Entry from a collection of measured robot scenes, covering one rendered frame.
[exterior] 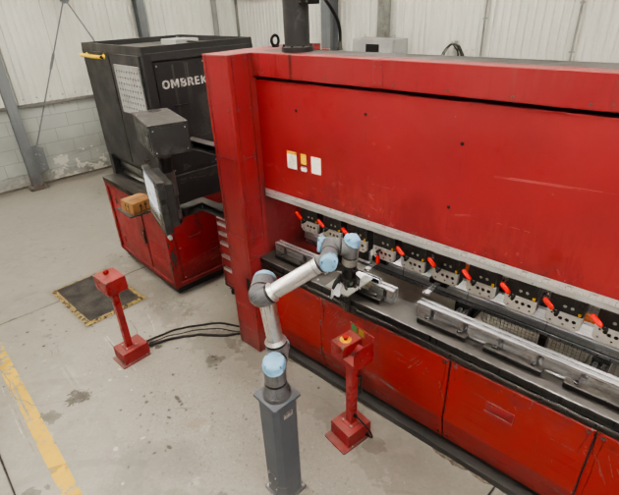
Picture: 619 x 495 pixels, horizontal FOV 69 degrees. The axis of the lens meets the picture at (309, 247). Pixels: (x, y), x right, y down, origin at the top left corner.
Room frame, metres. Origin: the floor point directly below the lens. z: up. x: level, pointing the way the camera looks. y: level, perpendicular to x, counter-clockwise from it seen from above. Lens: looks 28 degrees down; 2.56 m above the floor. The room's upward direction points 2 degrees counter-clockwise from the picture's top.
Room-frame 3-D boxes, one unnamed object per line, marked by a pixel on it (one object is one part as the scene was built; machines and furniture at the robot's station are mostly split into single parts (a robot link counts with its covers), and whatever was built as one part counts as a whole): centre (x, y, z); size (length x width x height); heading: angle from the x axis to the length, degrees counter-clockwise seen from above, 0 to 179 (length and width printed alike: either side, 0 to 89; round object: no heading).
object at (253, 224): (3.31, 0.24, 1.15); 0.85 x 0.25 x 2.30; 137
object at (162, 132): (3.00, 0.95, 1.53); 0.51 x 0.25 x 0.85; 29
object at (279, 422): (1.72, 0.20, 0.39); 0.18 x 0.18 x 0.77; 42
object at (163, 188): (2.92, 1.00, 1.42); 0.45 x 0.12 x 0.36; 29
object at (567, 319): (1.70, -1.19, 1.26); 0.15 x 0.09 x 0.17; 47
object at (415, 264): (2.25, -0.61, 1.26); 0.15 x 0.09 x 0.17; 47
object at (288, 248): (2.89, 0.06, 0.92); 0.50 x 0.06 x 0.10; 47
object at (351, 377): (2.09, -0.23, 0.39); 0.05 x 0.05 x 0.54; 37
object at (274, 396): (1.72, 0.20, 0.82); 0.15 x 0.15 x 0.10
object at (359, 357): (2.09, -0.23, 0.75); 0.20 x 0.16 x 0.18; 37
